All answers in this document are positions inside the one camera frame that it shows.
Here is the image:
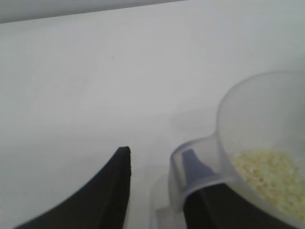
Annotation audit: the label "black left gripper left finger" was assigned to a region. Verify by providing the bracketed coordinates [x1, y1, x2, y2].
[14, 146, 132, 229]

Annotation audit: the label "white rice grains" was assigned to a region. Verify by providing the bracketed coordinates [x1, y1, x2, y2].
[229, 147, 305, 216]

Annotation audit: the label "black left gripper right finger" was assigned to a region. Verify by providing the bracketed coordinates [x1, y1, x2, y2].
[182, 148, 297, 229]

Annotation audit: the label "translucent plastic measuring cup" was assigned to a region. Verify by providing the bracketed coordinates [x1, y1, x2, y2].
[149, 70, 305, 229]

